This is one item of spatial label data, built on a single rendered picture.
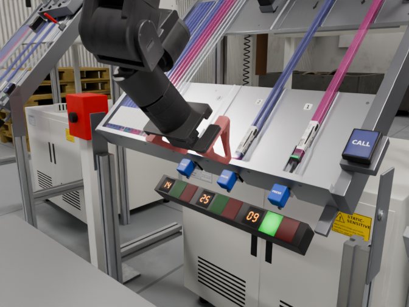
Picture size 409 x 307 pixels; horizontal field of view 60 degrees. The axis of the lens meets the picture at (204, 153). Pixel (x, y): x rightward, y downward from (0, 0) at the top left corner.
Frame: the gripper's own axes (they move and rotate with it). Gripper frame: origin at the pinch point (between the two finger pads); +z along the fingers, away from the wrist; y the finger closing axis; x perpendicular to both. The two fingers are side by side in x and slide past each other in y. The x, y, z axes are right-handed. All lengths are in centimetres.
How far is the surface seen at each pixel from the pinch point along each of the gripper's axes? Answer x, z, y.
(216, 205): 4.5, 10.1, 0.6
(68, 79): -93, 90, 333
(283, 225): 3.7, 10.3, -12.9
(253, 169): -2.8, 7.0, -4.9
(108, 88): -120, 132, 338
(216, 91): -20.7, 8.5, 16.9
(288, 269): 0, 57, 6
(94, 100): -18, 15, 80
